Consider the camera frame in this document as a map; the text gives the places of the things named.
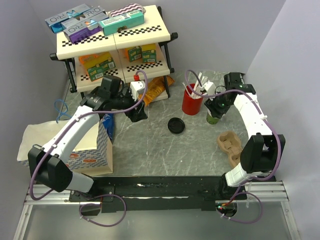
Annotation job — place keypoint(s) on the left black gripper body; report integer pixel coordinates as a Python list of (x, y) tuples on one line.
[(132, 114)]

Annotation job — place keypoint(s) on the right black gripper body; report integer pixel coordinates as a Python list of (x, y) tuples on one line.
[(219, 105)]

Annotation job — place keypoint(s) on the green paper coffee cup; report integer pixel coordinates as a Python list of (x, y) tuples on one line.
[(212, 119)]

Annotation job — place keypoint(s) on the brown pulp cup carrier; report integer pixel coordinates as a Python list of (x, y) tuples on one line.
[(231, 145)]

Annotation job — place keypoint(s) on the black coffee cup lid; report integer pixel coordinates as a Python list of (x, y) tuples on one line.
[(176, 125)]

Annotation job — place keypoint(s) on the paper takeout bag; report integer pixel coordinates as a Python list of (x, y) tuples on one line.
[(93, 155)]

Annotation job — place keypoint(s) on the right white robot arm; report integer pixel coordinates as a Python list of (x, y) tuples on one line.
[(263, 150)]

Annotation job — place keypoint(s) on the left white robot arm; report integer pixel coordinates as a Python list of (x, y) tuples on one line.
[(48, 164)]

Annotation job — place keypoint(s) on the red straw holder cup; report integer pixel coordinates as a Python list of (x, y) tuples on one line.
[(191, 106)]

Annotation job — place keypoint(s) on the blue chip bag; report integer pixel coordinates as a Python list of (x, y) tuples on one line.
[(108, 122)]

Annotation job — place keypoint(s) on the orange snack bag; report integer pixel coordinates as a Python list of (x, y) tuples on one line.
[(155, 88)]

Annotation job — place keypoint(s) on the white wrapped straws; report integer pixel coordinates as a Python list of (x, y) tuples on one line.
[(197, 88)]

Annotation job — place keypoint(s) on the cream checkered shelf rack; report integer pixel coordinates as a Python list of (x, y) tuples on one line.
[(153, 31)]

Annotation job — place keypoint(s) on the green snack box left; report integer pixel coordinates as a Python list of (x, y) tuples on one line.
[(97, 71)]

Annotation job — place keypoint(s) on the green snack box right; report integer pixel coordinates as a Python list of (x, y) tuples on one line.
[(134, 53)]

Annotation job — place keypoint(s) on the green yellow snack box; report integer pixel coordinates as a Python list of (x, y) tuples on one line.
[(149, 53)]

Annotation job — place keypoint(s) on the orange snack box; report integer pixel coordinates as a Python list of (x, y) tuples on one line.
[(91, 60)]

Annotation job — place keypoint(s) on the teal box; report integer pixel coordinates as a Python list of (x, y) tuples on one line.
[(121, 22)]

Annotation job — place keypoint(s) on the purple R.O box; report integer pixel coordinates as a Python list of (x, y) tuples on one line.
[(82, 30)]

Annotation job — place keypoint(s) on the wavy striped pouch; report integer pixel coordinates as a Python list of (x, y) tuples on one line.
[(126, 9)]

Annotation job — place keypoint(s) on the blue R.O box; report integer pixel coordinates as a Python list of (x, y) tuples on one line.
[(66, 19)]

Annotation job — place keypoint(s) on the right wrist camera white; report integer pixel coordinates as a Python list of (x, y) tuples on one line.
[(208, 89)]

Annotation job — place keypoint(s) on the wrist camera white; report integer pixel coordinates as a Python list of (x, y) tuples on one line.
[(137, 87), (208, 89)]

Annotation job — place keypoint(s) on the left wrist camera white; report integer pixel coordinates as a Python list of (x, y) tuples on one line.
[(137, 87)]

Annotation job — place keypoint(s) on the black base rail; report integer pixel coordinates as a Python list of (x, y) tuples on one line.
[(151, 193)]

